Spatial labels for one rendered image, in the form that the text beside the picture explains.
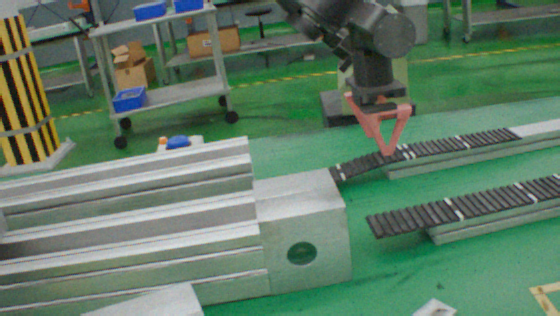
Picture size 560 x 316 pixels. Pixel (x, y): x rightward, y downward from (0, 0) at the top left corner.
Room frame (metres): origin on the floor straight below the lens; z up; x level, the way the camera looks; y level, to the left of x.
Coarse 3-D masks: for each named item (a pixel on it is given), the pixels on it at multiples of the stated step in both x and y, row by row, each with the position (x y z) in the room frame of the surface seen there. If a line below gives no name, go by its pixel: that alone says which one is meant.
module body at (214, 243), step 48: (240, 192) 0.53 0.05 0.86; (0, 240) 0.50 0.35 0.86; (48, 240) 0.49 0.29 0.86; (96, 240) 0.50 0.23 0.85; (144, 240) 0.45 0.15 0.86; (192, 240) 0.43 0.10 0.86; (240, 240) 0.43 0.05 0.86; (0, 288) 0.43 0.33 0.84; (48, 288) 0.42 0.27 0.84; (96, 288) 0.42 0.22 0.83; (144, 288) 0.44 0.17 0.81; (240, 288) 0.43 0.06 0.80
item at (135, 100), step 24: (192, 0) 3.50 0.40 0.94; (120, 24) 3.64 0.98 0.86; (144, 24) 3.40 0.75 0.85; (216, 24) 3.48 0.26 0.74; (96, 48) 3.36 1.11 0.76; (216, 48) 3.49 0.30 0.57; (120, 96) 3.65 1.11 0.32; (144, 96) 3.60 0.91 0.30; (168, 96) 3.60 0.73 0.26; (192, 96) 3.46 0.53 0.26; (120, 120) 3.85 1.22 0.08; (120, 144) 3.35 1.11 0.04
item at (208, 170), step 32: (128, 160) 0.70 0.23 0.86; (160, 160) 0.69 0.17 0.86; (192, 160) 0.69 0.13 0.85; (224, 160) 0.64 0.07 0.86; (0, 192) 0.68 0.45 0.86; (32, 192) 0.68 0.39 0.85; (64, 192) 0.62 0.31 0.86; (96, 192) 0.61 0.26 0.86; (128, 192) 0.63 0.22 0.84; (160, 192) 0.62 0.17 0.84; (192, 192) 0.62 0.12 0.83; (224, 192) 0.62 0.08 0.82; (32, 224) 0.61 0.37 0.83
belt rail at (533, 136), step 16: (512, 128) 0.70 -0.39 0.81; (528, 128) 0.69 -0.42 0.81; (544, 128) 0.68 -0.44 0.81; (512, 144) 0.67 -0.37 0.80; (528, 144) 0.67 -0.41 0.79; (544, 144) 0.67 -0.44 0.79; (416, 160) 0.66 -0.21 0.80; (432, 160) 0.66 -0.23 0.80; (448, 160) 0.67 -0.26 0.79; (464, 160) 0.66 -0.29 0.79; (480, 160) 0.66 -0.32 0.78; (400, 176) 0.66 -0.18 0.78
